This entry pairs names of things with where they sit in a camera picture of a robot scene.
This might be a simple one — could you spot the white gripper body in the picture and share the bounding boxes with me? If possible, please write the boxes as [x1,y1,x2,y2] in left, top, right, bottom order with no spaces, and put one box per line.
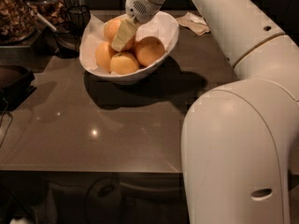
[125,0,166,24]

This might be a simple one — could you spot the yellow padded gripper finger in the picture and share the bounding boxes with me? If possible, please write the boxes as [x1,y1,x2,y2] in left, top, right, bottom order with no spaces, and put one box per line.
[111,18,138,51]

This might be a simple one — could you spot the orange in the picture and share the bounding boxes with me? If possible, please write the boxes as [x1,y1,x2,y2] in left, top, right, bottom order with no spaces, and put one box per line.
[135,36,165,66]
[110,52,139,75]
[95,42,116,73]
[104,18,135,51]

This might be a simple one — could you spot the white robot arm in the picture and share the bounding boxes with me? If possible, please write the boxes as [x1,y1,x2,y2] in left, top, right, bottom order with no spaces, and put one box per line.
[125,0,299,224]

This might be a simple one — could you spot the white ceramic bowl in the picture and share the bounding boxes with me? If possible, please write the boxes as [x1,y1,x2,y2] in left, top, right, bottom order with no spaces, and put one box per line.
[78,9,180,86]

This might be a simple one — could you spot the white paper bowl liner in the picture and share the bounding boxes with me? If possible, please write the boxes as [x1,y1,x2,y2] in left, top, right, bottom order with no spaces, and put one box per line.
[79,12,178,76]

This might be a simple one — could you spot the folded paper napkins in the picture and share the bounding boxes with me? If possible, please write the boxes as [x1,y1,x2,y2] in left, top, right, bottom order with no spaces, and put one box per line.
[177,12,210,35]

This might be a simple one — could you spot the dark scoop dish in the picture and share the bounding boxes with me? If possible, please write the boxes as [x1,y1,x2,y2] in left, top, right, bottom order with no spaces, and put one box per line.
[53,21,80,59]

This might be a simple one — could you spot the large glass snack jar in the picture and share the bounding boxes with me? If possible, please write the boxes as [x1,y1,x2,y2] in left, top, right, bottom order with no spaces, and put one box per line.
[0,0,36,45]

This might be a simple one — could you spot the black device on left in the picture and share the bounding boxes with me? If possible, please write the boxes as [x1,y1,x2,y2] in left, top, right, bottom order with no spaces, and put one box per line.
[0,65,35,110]

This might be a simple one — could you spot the black wire cup holder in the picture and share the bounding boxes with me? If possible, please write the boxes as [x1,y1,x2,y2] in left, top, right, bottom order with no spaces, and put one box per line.
[68,5,91,35]

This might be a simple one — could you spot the black cable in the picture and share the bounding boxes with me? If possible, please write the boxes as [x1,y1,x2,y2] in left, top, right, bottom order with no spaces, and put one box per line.
[0,96,15,149]

